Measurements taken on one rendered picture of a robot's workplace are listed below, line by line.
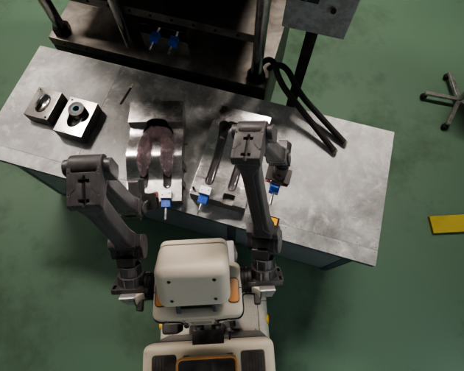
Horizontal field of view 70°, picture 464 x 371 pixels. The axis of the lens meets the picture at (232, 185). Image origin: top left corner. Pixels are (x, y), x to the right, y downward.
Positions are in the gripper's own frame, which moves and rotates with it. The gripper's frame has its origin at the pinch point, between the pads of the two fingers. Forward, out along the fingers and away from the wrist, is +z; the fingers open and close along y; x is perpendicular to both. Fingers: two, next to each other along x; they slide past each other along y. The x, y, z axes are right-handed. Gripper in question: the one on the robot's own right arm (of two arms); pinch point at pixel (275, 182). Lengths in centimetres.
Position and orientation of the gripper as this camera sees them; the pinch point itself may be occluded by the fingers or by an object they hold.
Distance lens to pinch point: 146.9
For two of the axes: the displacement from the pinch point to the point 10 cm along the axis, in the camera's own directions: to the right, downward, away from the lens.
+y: -9.6, -2.6, 1.0
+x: -2.8, 9.0, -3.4
